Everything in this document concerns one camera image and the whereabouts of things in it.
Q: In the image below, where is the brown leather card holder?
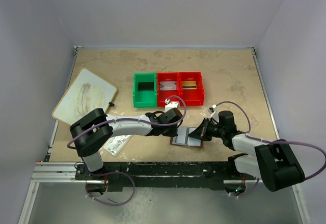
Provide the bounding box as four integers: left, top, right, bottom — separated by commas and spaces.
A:
169, 126, 204, 148

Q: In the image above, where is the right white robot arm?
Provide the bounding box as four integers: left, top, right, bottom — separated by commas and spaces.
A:
189, 110, 305, 192

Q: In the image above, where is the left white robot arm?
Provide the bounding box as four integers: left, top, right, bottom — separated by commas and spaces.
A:
67, 108, 184, 173

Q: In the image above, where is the silver card in bin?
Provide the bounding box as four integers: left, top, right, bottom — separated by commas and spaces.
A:
159, 81, 177, 91

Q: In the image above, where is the black card in bin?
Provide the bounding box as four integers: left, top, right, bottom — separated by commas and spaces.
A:
138, 82, 155, 92

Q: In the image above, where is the gold card in bin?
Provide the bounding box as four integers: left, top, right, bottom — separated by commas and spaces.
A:
182, 80, 197, 90

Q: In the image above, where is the green plastic bin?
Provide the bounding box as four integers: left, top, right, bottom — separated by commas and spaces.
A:
132, 73, 157, 108

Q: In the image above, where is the red right plastic bin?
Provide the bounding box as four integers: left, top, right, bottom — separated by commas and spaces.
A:
179, 72, 205, 106

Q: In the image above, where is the red plastic bin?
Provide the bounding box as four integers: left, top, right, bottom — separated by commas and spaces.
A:
156, 72, 179, 107
179, 72, 205, 106

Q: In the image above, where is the red middle plastic bin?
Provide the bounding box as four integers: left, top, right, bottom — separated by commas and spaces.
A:
156, 72, 179, 107

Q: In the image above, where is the clear plastic packet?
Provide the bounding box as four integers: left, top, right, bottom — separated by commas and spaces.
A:
103, 135, 132, 156

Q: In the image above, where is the white board yellow rim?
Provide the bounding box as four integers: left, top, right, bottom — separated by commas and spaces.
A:
52, 68, 117, 125

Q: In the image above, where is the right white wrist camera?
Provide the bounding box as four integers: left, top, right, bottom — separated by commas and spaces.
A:
208, 104, 217, 115

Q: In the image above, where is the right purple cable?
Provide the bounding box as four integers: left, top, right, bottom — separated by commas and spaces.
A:
211, 100, 326, 199

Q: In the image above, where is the purple cable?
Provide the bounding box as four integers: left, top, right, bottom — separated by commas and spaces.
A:
66, 95, 187, 206
211, 100, 326, 199

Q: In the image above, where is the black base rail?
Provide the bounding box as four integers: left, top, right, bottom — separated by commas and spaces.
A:
74, 160, 258, 193

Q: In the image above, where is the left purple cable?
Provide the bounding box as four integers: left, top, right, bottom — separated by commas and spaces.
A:
66, 95, 187, 206

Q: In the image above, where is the aluminium frame rail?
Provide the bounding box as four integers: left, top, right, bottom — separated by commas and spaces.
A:
31, 162, 85, 183

